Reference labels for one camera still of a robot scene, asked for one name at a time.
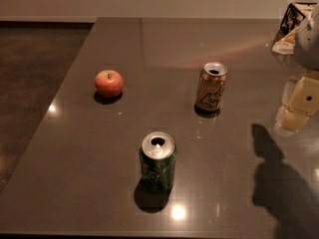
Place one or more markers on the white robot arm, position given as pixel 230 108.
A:
pixel 306 49

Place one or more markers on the black wire basket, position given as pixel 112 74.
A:
pixel 295 13

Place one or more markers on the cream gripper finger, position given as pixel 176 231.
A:
pixel 288 90
pixel 303 104

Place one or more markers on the green soda can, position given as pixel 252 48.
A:
pixel 157 156

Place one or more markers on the red apple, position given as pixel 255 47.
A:
pixel 109 84

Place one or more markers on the white packet in basket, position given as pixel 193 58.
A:
pixel 285 46

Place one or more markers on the orange soda can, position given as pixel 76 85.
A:
pixel 211 84

